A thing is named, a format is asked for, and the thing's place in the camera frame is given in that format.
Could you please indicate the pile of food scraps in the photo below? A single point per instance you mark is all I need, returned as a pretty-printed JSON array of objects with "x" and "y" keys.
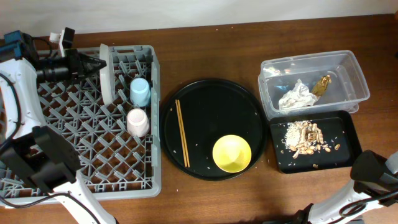
[{"x": 304, "y": 138}]

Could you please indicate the pale grey round plate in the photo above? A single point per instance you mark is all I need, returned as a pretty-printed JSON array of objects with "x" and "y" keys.
[{"x": 106, "y": 75}]

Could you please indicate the clear plastic bin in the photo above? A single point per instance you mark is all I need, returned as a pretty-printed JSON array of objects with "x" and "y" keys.
[{"x": 347, "y": 89}]

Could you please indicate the yellow bowl with food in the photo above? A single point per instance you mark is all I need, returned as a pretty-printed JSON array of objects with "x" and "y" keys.
[{"x": 232, "y": 153}]

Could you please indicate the black rectangular tray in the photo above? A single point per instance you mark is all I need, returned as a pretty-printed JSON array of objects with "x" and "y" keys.
[{"x": 339, "y": 135}]

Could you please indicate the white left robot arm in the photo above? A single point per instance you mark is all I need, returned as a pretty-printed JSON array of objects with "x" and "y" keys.
[{"x": 38, "y": 155}]

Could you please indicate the wooden chopstick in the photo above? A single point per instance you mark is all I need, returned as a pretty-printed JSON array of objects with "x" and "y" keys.
[
  {"x": 181, "y": 133},
  {"x": 184, "y": 136}
]

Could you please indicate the light blue plastic cup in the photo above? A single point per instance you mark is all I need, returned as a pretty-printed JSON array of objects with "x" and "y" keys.
[{"x": 140, "y": 92}]

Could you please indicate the white napkin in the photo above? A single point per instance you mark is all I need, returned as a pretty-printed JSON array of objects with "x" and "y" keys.
[{"x": 300, "y": 96}]

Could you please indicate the gold foil wrapper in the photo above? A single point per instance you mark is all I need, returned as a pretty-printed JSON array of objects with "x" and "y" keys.
[{"x": 321, "y": 86}]

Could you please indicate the round black tray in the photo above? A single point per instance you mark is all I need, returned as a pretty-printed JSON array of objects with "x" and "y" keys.
[{"x": 211, "y": 109}]

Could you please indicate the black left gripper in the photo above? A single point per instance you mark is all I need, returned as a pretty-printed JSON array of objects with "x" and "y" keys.
[{"x": 73, "y": 66}]

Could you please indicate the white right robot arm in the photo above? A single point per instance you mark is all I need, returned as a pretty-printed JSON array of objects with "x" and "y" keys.
[{"x": 373, "y": 185}]

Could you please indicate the grey dishwasher rack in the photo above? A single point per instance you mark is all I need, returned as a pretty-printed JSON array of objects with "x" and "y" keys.
[{"x": 114, "y": 164}]

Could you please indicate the pink plastic cup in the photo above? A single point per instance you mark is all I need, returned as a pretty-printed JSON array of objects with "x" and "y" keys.
[{"x": 137, "y": 123}]

